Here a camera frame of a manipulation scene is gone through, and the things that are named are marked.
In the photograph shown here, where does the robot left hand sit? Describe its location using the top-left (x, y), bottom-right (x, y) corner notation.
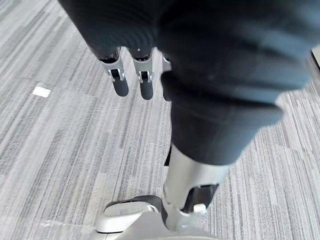
top-left (57, 0), bottom-right (320, 226)

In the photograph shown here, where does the white floor tape patch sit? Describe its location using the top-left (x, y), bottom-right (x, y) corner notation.
top-left (31, 85), bottom-right (52, 98)

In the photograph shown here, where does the robot silver leg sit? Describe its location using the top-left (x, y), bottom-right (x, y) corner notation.
top-left (96, 194), bottom-right (217, 240)

